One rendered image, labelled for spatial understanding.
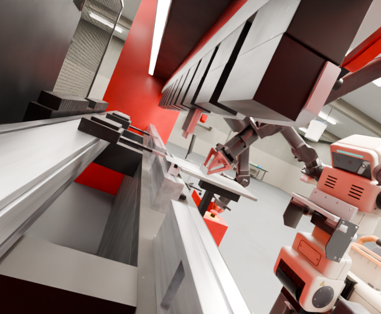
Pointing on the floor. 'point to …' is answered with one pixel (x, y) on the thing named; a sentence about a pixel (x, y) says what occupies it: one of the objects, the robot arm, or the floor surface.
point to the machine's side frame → (133, 95)
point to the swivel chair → (192, 163)
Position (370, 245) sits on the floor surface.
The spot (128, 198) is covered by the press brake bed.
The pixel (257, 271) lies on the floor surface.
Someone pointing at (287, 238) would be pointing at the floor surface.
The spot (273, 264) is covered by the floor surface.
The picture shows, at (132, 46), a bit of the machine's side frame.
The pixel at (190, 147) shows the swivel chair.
